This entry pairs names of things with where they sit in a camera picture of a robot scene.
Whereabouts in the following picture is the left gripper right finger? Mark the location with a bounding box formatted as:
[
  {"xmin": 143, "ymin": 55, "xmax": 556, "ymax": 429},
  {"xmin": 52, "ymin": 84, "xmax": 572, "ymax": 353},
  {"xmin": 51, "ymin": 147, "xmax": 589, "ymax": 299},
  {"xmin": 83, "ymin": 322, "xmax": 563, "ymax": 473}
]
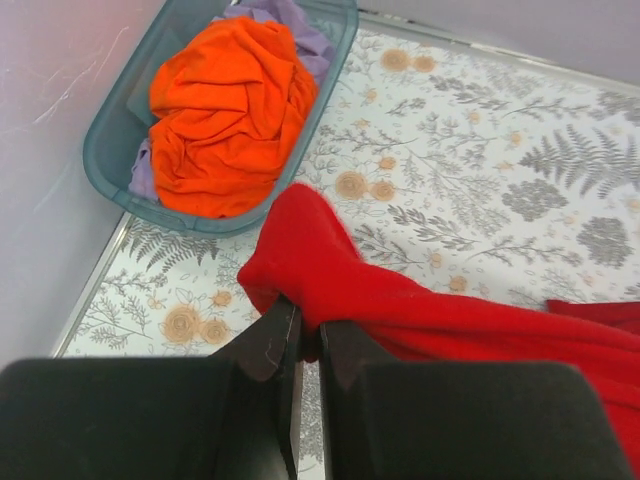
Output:
[{"xmin": 319, "ymin": 322, "xmax": 632, "ymax": 479}]

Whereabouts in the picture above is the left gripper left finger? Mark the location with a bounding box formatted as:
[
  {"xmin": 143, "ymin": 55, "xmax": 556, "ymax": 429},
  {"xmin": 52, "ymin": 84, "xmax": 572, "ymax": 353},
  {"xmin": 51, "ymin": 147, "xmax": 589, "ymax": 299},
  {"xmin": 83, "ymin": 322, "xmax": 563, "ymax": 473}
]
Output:
[{"xmin": 1, "ymin": 298, "xmax": 302, "ymax": 479}]

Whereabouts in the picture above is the red t shirt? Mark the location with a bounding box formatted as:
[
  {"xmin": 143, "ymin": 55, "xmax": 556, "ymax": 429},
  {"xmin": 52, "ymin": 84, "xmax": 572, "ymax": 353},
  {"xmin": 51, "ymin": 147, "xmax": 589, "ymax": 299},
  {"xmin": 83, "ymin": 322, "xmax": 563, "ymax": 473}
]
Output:
[{"xmin": 237, "ymin": 183, "xmax": 639, "ymax": 465}]

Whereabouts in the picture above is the floral table mat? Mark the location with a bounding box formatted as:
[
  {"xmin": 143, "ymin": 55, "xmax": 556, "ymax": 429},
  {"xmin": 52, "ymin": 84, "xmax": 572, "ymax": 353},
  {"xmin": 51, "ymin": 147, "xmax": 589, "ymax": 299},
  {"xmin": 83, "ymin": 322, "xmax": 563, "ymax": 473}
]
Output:
[{"xmin": 52, "ymin": 14, "xmax": 640, "ymax": 480}]

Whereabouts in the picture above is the orange t shirt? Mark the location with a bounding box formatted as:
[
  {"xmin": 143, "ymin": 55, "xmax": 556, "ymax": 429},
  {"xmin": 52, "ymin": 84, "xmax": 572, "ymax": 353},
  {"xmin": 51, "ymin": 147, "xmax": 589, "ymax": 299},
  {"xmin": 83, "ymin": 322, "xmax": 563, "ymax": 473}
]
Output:
[{"xmin": 149, "ymin": 17, "xmax": 318, "ymax": 219}]

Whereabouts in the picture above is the teal plastic bin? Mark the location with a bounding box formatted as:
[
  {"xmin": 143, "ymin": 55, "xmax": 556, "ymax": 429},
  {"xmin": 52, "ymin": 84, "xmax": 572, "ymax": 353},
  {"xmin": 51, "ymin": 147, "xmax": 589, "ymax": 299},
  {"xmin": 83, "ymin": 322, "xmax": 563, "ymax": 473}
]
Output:
[{"xmin": 83, "ymin": 0, "xmax": 359, "ymax": 238}]

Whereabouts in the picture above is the lilac t shirt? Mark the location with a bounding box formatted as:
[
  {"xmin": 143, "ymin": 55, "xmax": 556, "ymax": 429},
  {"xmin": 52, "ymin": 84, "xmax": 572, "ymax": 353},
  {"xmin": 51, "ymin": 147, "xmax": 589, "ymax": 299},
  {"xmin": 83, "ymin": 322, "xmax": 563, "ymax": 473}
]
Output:
[{"xmin": 128, "ymin": 0, "xmax": 335, "ymax": 203}]

